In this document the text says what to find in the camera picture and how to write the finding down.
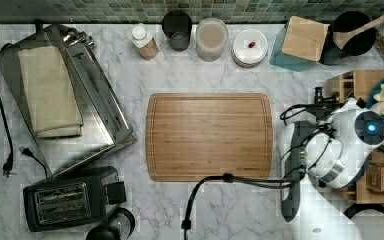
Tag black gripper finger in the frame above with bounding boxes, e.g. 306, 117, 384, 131
314, 87, 339, 104

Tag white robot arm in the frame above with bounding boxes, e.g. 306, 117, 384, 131
277, 87, 384, 240

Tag wooden drawer cabinet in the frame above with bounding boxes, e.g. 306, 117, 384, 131
325, 70, 384, 204

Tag teal jar wooden lid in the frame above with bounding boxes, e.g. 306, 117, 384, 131
269, 16, 329, 72

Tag wooden spoon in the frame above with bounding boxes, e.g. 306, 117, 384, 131
333, 14, 384, 49

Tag black pot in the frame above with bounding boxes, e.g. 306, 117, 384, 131
319, 10, 378, 66

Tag white lidded container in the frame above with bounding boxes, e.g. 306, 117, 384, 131
232, 29, 268, 68

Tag black round object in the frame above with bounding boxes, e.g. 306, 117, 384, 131
344, 203, 384, 219

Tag clear jar beige contents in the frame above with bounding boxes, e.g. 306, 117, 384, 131
196, 18, 228, 62

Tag wooden cutting board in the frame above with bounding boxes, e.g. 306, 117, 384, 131
146, 93, 273, 182

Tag dark glass cup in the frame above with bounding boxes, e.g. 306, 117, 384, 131
162, 10, 192, 51

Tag white cap bottle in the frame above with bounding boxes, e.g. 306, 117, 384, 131
128, 23, 159, 61

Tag black grinder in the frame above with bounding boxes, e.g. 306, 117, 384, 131
85, 208, 135, 240

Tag black toaster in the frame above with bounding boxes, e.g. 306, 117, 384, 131
23, 166, 127, 232

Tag beige folded towel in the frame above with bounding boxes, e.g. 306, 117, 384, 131
18, 46, 83, 138

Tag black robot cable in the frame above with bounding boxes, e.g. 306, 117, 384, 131
180, 103, 344, 240

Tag black power cord plug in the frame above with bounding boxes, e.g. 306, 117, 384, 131
0, 43, 18, 178

